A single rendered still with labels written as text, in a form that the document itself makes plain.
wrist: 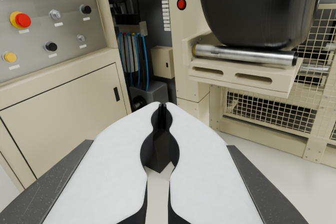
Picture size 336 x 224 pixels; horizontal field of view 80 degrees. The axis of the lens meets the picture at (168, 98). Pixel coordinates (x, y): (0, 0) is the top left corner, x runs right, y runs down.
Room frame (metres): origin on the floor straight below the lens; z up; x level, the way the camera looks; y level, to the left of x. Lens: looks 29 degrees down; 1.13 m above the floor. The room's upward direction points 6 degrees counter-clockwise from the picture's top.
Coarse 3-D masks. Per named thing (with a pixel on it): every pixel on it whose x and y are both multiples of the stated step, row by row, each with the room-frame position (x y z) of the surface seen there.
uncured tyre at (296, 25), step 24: (216, 0) 0.60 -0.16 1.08; (240, 0) 0.56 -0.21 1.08; (264, 0) 0.52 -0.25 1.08; (288, 0) 0.50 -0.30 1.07; (312, 0) 0.52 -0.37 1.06; (216, 24) 0.63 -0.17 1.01; (240, 24) 0.59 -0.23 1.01; (264, 24) 0.55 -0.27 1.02; (288, 24) 0.52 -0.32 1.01; (264, 48) 0.63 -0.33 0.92; (288, 48) 0.60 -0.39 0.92
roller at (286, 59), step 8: (200, 48) 0.75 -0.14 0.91; (208, 48) 0.73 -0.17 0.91; (216, 48) 0.71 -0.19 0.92; (224, 48) 0.70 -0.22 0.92; (232, 48) 0.68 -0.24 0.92; (240, 48) 0.67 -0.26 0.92; (248, 48) 0.65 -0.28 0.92; (256, 48) 0.64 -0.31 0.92; (208, 56) 0.74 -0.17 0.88; (216, 56) 0.71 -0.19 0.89; (224, 56) 0.69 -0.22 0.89; (232, 56) 0.67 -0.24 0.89; (240, 56) 0.65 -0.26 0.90; (248, 56) 0.64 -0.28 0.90; (256, 56) 0.62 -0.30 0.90; (264, 56) 0.61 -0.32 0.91; (272, 56) 0.59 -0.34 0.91; (280, 56) 0.58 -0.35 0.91; (288, 56) 0.57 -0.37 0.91; (296, 56) 0.56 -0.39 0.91; (280, 64) 0.58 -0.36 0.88; (288, 64) 0.57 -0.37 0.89
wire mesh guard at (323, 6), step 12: (312, 48) 0.92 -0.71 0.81; (324, 72) 0.88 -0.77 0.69; (252, 96) 1.07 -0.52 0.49; (276, 96) 0.99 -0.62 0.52; (300, 96) 0.92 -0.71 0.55; (288, 108) 0.95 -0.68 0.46; (312, 108) 0.88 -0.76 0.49; (252, 120) 1.05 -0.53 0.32; (300, 120) 0.90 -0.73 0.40; (300, 132) 0.89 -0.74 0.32; (312, 132) 0.86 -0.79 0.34
